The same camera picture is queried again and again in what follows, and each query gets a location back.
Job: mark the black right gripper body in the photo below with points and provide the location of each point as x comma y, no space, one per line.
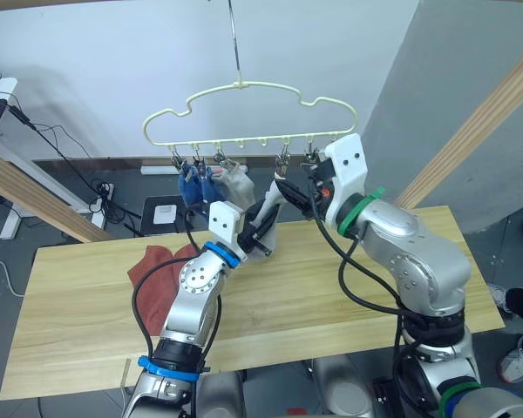
319,191

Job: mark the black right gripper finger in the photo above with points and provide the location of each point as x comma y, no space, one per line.
293,190
304,207

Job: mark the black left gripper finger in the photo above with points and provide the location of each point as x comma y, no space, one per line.
268,217
261,244

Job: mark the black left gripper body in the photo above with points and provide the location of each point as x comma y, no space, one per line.
248,233

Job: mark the light grey sock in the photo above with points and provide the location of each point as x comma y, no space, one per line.
270,196
239,185

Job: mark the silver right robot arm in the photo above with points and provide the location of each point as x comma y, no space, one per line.
423,257

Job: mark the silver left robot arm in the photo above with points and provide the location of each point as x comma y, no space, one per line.
192,300

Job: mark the metal hanger clip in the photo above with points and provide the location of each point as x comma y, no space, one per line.
199,162
220,157
176,160
310,157
282,160

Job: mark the cream plastic clip hanger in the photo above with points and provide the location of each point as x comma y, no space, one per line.
248,85

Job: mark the metal hanger hook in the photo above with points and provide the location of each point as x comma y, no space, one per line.
235,39

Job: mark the blue wrist band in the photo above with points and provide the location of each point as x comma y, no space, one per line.
224,254

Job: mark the green wrist band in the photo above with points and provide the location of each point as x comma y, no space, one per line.
353,213

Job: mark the blue sock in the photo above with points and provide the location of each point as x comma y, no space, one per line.
209,187
189,187

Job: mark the red sock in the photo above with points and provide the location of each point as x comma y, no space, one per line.
152,283
186,252

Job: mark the white square device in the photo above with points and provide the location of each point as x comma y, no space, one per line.
165,214

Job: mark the black stool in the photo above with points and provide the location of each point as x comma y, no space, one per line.
148,217

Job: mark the long white power strip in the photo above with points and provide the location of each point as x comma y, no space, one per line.
159,170

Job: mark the dark rounded silver shape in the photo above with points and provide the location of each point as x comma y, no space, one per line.
222,396
342,387

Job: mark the white sneaker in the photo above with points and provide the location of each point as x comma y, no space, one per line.
501,298
515,365

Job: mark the white desk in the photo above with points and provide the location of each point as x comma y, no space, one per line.
22,170

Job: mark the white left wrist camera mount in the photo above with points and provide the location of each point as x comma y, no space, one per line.
223,222

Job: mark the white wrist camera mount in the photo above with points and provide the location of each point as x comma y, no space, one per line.
346,165
223,222

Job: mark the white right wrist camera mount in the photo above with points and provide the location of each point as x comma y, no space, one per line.
346,165

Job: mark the wooden frame beam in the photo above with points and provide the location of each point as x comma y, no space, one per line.
475,126
35,196

